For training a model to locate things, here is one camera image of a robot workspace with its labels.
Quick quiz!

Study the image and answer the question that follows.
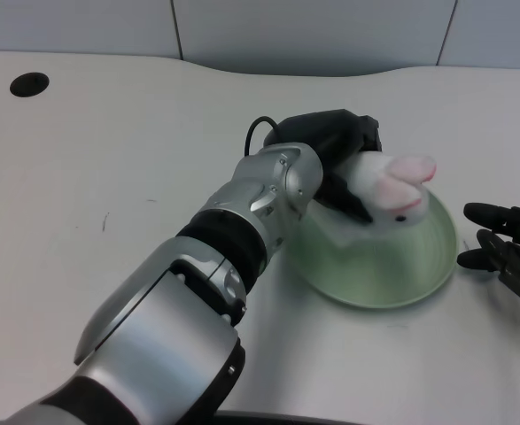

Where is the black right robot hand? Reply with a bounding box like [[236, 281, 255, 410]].
[[456, 202, 520, 309]]

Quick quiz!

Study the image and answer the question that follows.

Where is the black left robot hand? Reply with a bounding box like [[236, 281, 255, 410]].
[[262, 108, 384, 224]]

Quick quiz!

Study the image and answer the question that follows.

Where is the white plush rabbit doll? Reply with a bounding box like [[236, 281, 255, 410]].
[[325, 152, 438, 249]]

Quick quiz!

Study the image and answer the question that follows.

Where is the green round plate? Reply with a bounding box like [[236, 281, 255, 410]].
[[283, 185, 459, 310]]

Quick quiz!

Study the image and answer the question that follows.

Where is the black round table grommet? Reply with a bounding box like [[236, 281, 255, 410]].
[[10, 72, 50, 98]]

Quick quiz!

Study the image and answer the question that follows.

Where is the thin dark arm cable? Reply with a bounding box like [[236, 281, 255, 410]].
[[244, 116, 283, 157]]

